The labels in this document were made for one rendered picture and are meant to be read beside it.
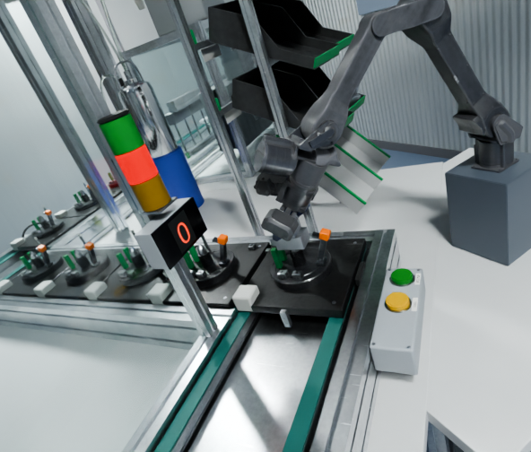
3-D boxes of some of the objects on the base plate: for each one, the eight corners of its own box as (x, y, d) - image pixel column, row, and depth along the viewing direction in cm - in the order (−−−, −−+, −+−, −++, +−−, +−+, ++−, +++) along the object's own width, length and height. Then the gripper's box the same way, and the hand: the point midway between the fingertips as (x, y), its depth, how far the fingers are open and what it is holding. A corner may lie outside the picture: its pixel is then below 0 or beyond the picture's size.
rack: (352, 196, 132) (290, -79, 96) (326, 260, 104) (223, -92, 68) (298, 202, 142) (222, -46, 106) (260, 261, 114) (140, -46, 78)
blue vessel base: (210, 197, 176) (187, 143, 164) (193, 214, 164) (166, 157, 152) (185, 200, 183) (161, 148, 171) (166, 217, 172) (139, 162, 159)
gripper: (305, 210, 64) (276, 267, 74) (331, 164, 78) (304, 217, 88) (274, 193, 65) (248, 252, 75) (305, 151, 79) (281, 205, 89)
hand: (283, 222), depth 79 cm, fingers closed on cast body, 4 cm apart
